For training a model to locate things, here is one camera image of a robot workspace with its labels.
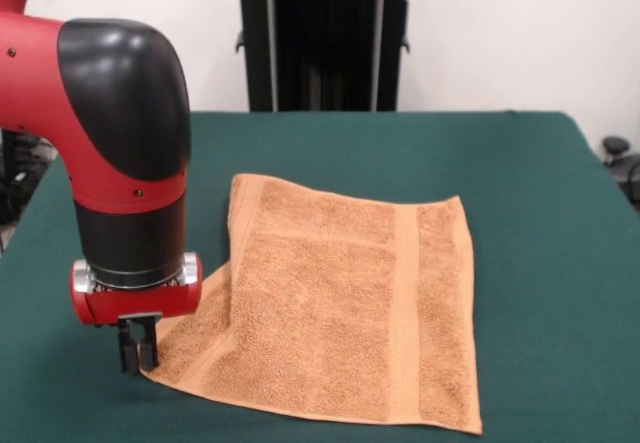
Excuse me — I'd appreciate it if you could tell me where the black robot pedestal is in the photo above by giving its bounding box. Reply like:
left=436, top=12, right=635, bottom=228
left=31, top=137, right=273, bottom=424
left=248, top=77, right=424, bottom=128
left=218, top=0, right=432, bottom=113

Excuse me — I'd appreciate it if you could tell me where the black round knob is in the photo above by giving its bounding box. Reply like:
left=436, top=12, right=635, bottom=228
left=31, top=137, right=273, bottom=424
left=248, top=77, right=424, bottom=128
left=602, top=136, right=632, bottom=165

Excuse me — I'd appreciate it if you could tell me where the orange terry towel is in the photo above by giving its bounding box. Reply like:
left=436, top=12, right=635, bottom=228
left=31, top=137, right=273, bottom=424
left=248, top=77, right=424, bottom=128
left=139, top=172, right=484, bottom=436

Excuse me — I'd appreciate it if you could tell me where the black electronics box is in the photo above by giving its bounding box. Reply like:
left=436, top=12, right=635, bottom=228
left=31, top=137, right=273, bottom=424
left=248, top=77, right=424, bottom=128
left=0, top=130, right=19, bottom=224

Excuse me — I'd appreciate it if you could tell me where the black cable bundle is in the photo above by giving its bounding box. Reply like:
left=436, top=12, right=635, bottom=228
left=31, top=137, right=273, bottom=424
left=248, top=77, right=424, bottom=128
left=12, top=135, right=57, bottom=184

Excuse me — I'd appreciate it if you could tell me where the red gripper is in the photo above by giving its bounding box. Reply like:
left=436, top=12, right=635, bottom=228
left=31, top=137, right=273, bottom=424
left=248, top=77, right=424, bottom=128
left=69, top=251, right=204, bottom=375

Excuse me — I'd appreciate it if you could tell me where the dark green table cloth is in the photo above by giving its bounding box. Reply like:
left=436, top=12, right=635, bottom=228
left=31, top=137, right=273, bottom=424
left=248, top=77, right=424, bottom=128
left=0, top=110, right=640, bottom=443

